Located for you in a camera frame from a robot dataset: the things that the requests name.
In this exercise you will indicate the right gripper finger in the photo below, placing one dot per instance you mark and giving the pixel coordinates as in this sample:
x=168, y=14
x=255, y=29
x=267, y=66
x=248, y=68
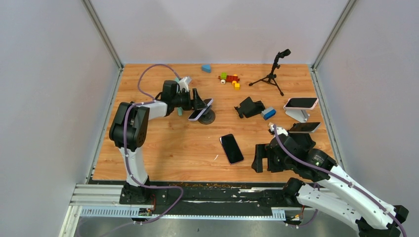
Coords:
x=261, y=151
x=257, y=165

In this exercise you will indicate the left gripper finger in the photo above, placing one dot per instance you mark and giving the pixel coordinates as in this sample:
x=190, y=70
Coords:
x=197, y=102
x=202, y=111

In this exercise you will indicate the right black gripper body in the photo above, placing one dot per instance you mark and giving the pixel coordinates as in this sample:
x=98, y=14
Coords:
x=274, y=164

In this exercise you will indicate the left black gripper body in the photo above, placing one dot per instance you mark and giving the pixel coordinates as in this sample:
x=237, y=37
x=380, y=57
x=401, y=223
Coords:
x=184, y=100

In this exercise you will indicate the phone with lavender case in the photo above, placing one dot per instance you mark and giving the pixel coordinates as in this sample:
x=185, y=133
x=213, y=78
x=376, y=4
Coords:
x=193, y=116

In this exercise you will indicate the phone with pink-edged black case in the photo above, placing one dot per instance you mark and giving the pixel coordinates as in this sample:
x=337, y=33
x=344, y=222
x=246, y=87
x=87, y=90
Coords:
x=231, y=149

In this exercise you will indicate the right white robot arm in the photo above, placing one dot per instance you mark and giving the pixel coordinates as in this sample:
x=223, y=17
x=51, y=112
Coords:
x=325, y=186

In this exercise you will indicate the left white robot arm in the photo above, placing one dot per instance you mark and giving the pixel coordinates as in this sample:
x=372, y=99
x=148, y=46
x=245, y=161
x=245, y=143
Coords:
x=129, y=130

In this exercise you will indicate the round black phone stand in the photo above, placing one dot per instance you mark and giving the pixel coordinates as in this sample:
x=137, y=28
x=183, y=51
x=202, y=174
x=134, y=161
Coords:
x=207, y=117

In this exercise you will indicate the phone with white edge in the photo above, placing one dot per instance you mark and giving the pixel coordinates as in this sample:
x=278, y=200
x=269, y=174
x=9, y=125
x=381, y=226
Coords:
x=306, y=127

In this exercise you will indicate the black clamp phone holder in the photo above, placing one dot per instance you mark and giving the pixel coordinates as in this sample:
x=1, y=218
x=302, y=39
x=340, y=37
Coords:
x=248, y=108

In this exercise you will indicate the white phone stand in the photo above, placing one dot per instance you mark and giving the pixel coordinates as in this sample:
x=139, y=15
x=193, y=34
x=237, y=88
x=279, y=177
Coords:
x=300, y=115

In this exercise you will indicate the phone with pink case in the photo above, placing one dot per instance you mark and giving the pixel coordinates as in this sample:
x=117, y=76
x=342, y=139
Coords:
x=301, y=103

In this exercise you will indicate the black mini tripod stand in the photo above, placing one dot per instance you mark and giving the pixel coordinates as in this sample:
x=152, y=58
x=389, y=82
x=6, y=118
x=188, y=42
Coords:
x=271, y=77

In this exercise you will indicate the teal toy microphone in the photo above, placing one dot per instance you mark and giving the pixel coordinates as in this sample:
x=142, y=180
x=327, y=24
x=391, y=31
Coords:
x=179, y=109

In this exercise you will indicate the blue triangular block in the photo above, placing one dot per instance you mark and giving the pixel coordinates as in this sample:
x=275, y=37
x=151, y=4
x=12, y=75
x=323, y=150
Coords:
x=206, y=68

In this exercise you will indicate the colourful toy brick car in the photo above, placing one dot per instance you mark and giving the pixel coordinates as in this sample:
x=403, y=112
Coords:
x=227, y=78

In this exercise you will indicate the blue and grey eraser block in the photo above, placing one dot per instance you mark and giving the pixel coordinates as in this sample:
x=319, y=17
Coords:
x=268, y=113

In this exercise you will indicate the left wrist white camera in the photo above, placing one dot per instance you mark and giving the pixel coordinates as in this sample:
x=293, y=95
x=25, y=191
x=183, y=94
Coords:
x=184, y=84

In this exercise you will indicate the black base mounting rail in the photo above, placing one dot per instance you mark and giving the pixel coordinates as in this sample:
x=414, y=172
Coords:
x=188, y=200

